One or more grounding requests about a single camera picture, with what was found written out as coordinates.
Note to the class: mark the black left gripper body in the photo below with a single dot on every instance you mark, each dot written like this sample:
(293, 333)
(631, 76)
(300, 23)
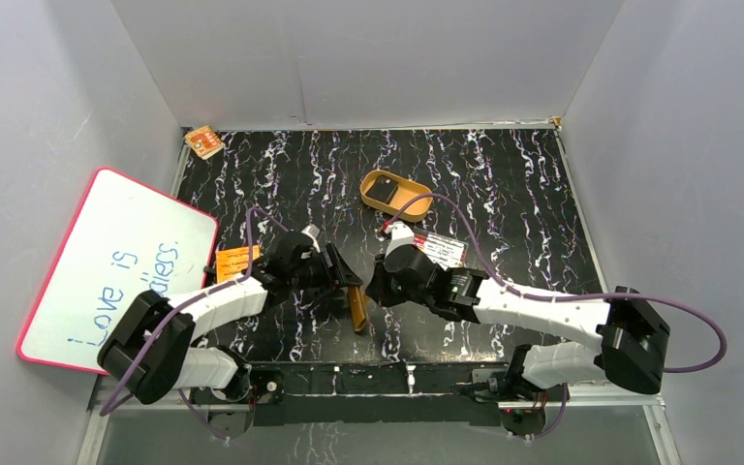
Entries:
(332, 267)

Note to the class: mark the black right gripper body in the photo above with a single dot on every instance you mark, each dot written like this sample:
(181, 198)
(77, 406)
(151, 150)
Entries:
(389, 293)

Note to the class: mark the orange leather card holder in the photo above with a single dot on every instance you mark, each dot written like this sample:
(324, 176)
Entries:
(359, 311)

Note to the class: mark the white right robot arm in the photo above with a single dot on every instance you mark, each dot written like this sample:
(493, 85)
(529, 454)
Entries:
(620, 339)

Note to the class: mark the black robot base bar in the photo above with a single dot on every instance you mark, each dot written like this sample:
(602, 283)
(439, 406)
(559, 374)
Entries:
(478, 394)

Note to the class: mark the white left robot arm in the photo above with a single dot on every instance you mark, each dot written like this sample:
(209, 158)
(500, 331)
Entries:
(153, 350)

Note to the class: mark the small orange card box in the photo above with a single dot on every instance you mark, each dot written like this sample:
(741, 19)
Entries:
(204, 142)

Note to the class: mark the pack of coloured markers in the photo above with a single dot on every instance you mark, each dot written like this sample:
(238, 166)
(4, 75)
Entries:
(444, 251)

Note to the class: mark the orange Huckleberry Finn book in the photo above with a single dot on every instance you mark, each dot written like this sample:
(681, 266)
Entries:
(232, 261)

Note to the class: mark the yellow oval tray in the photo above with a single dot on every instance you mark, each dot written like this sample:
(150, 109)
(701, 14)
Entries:
(407, 190)

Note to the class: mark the pink framed whiteboard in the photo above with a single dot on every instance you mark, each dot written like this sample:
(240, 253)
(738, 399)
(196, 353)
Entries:
(125, 238)

